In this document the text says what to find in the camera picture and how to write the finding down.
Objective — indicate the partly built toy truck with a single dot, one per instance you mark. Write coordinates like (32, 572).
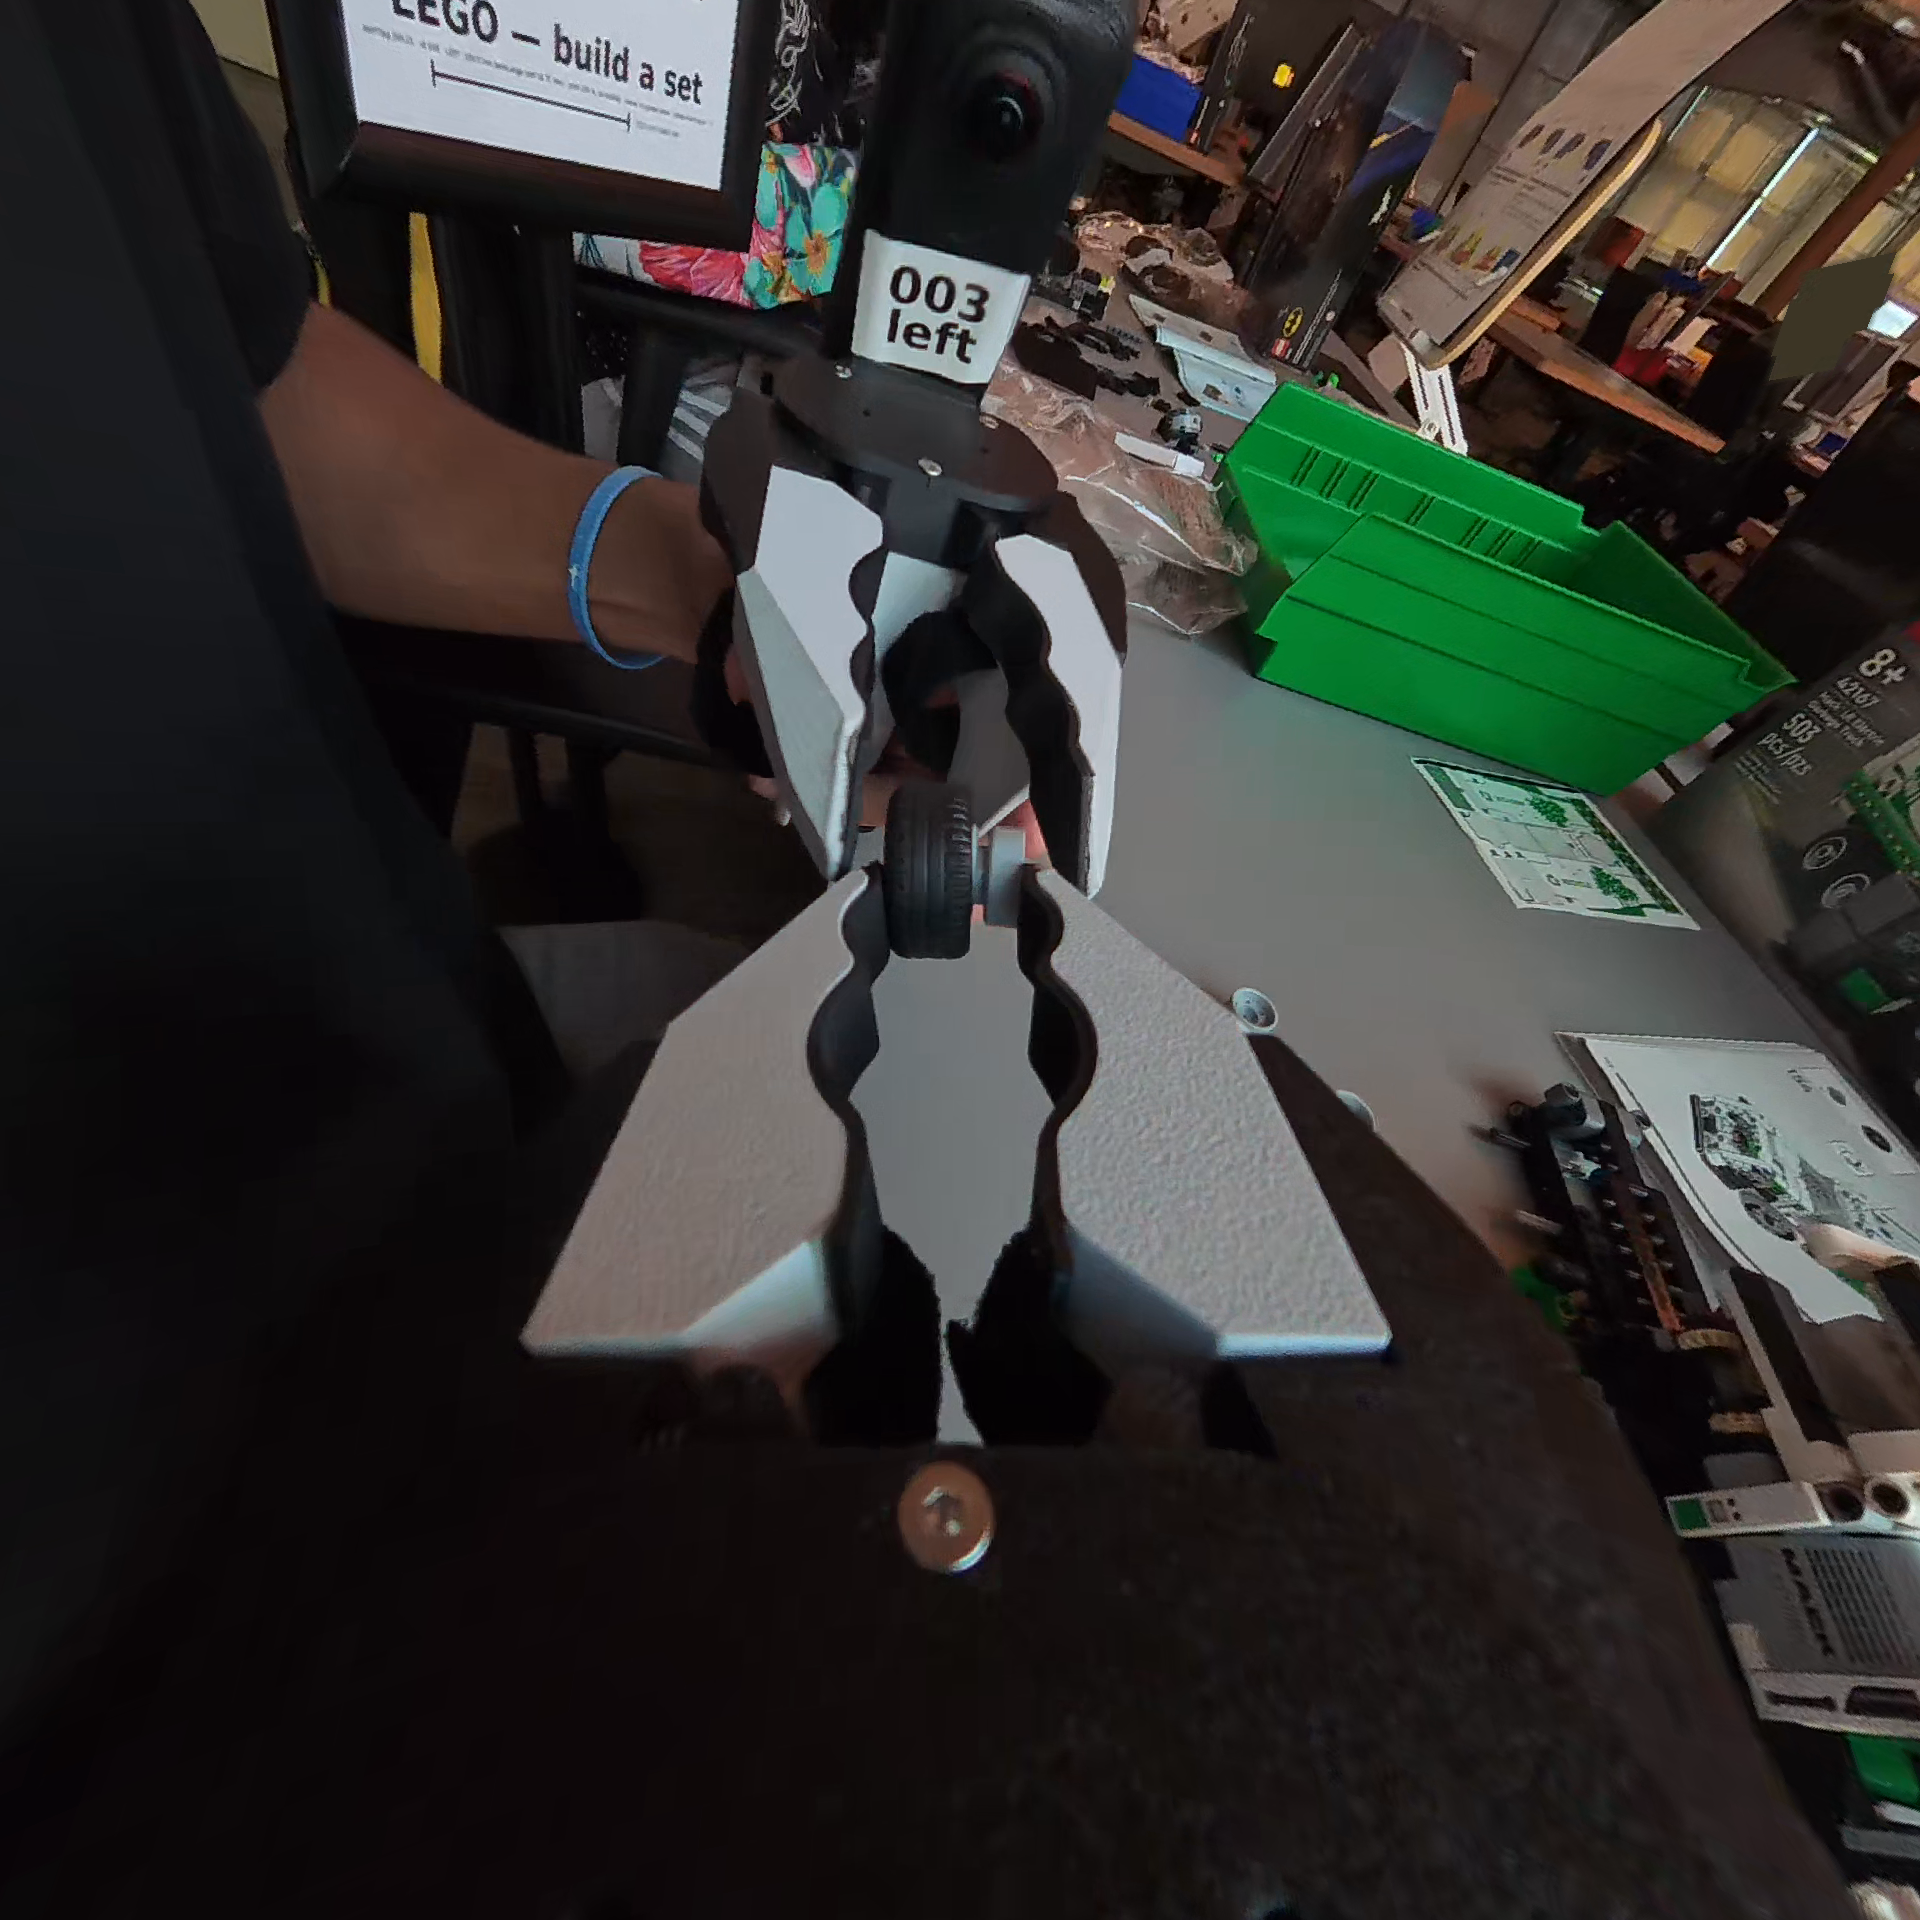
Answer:
(1727, 1426)

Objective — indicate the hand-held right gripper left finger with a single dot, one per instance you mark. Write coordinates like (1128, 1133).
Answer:
(702, 1171)

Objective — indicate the metal board stand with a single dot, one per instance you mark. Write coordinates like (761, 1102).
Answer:
(1434, 396)

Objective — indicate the dark set box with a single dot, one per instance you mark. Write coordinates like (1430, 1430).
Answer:
(1339, 207)

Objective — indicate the person's left forearm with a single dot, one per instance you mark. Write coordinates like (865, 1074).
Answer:
(435, 478)

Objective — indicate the blue wristband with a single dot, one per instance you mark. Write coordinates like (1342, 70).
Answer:
(574, 574)

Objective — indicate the toy truck set box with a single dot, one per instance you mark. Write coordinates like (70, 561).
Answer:
(1816, 841)

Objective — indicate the black toy brick parts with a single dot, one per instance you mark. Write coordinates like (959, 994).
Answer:
(1083, 350)

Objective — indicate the long wooden background table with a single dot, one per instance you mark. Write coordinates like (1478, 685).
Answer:
(1587, 373)

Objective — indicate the green plastic bin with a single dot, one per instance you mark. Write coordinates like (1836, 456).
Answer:
(1500, 645)

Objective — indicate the person's left hand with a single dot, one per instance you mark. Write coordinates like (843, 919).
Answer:
(686, 574)

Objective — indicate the green white sticker sheet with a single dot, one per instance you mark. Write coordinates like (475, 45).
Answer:
(1552, 841)

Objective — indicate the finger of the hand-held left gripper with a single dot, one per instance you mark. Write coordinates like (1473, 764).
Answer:
(1085, 672)
(800, 645)

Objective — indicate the clear plastic bag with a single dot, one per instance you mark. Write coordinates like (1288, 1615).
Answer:
(1142, 494)

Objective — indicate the small blue background bin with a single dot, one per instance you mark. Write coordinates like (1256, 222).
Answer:
(1155, 91)

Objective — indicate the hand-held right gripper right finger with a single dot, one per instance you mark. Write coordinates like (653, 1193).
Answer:
(1202, 1184)

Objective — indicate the black framed sign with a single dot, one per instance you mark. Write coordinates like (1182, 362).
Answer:
(544, 73)

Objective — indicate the instruction booklet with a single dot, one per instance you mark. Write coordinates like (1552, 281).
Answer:
(1771, 1140)

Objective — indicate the black rubber tire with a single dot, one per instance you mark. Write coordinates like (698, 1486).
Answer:
(929, 873)

